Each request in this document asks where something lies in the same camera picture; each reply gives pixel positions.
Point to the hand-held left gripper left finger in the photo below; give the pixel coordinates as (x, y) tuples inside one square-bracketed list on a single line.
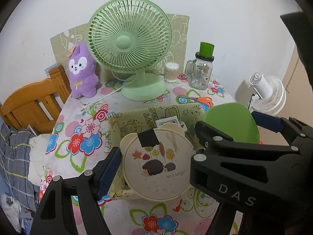
[(108, 173)]

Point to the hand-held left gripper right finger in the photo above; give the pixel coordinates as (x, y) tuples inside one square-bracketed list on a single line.
[(227, 222)]

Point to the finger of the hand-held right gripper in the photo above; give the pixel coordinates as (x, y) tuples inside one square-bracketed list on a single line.
[(244, 146), (266, 122)]

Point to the green round disc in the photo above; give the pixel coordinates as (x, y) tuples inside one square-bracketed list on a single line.
[(232, 120)]

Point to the cream round hedgehog mirror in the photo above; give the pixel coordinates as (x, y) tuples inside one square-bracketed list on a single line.
[(156, 176)]

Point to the yellow printed fabric storage box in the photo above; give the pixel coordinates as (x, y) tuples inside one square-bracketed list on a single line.
[(129, 124)]

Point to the white remote control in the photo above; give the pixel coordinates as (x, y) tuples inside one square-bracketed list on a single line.
[(159, 123)]

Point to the white standing fan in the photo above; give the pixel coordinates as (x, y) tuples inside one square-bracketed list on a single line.
[(269, 90)]

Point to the floral tablecloth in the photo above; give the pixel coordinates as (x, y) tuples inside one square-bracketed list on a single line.
[(73, 117)]

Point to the white cloth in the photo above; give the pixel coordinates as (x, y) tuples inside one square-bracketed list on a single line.
[(36, 151)]

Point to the glass mug jar green lid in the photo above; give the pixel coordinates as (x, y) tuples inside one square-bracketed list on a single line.
[(199, 78)]

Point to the green desk fan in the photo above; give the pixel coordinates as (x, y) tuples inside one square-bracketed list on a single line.
[(141, 90)]

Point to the purple plush toy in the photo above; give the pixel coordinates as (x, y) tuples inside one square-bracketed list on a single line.
[(82, 83)]

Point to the grey plaid blanket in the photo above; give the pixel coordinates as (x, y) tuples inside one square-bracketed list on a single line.
[(14, 156)]

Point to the pile of clothes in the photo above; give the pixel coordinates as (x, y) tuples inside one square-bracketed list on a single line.
[(12, 205)]

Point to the cotton swab jar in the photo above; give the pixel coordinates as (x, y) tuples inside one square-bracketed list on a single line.
[(171, 73)]

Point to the wooden chair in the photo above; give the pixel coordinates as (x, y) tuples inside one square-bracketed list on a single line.
[(24, 98)]

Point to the blue tape strip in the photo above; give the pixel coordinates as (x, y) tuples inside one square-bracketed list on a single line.
[(52, 68)]

